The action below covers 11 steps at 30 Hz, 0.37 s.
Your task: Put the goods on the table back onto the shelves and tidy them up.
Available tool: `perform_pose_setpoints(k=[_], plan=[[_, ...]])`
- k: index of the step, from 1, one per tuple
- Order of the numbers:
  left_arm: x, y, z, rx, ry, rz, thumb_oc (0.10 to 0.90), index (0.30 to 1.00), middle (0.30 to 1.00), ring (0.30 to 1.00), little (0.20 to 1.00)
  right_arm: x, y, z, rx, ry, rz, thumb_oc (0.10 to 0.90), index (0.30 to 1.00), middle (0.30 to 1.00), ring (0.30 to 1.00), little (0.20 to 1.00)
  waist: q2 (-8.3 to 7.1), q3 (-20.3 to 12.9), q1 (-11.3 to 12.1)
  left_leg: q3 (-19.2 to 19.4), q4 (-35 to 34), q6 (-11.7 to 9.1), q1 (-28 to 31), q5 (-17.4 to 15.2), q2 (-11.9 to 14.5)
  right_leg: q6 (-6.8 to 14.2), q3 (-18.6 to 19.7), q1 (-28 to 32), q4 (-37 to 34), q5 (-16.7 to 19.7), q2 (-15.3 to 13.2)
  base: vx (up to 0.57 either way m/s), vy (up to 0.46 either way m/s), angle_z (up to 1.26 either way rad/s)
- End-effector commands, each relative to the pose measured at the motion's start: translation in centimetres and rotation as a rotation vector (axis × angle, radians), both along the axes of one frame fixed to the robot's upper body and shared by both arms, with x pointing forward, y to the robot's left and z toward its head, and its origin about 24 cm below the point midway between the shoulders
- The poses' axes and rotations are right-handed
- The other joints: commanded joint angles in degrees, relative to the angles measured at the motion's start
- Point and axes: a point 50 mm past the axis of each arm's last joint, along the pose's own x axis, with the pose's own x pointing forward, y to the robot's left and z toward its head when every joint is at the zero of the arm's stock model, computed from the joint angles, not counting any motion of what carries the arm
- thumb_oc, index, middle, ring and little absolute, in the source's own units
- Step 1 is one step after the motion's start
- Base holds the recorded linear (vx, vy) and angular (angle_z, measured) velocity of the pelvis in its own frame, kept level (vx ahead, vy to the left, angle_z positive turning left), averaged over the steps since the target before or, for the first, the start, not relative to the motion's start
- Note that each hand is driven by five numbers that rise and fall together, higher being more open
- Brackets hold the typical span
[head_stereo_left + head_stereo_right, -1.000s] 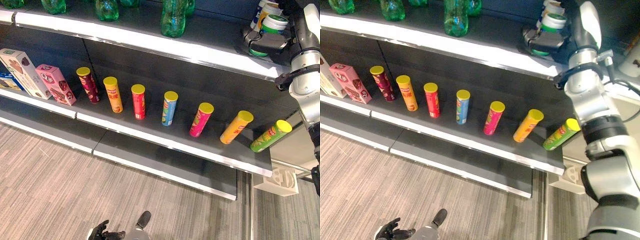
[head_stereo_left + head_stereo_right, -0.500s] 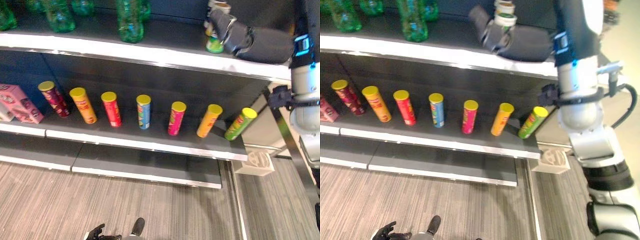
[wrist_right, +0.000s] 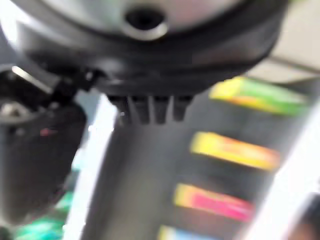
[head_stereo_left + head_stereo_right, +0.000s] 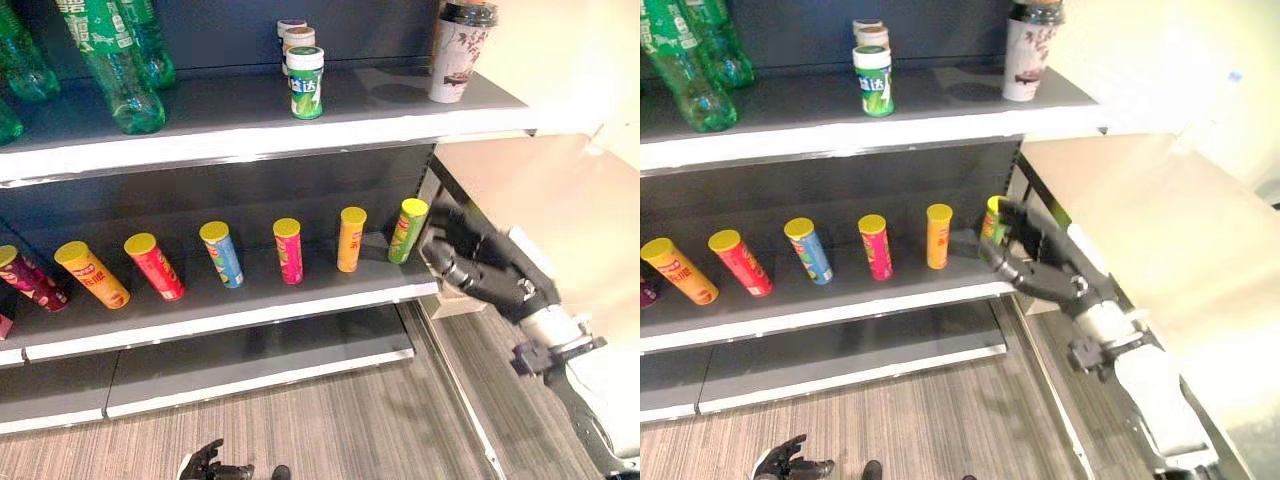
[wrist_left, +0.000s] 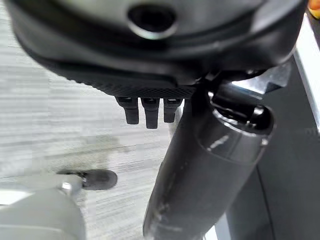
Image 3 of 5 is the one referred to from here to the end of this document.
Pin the blue and yellow box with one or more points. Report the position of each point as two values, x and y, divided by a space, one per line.
185 233

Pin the green packaged goods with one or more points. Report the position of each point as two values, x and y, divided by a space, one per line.
47 225

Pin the white shelf upright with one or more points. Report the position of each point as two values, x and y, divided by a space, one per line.
95 162
282 175

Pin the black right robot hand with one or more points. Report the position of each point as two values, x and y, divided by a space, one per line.
140 62

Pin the pink and yellow box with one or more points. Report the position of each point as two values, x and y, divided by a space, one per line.
215 202

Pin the yellow and orange box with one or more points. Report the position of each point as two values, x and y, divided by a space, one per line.
232 151

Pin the green and yellow box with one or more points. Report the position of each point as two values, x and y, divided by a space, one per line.
260 97

